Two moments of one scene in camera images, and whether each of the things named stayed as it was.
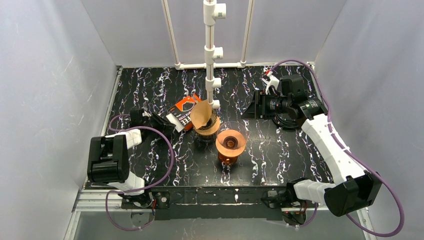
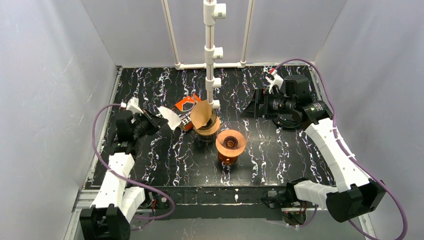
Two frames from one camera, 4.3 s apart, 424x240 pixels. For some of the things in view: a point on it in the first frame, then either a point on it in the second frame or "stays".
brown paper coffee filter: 201,113 stays
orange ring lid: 230,143 stays
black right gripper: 259,105 stays
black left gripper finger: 168,127 → 157,121
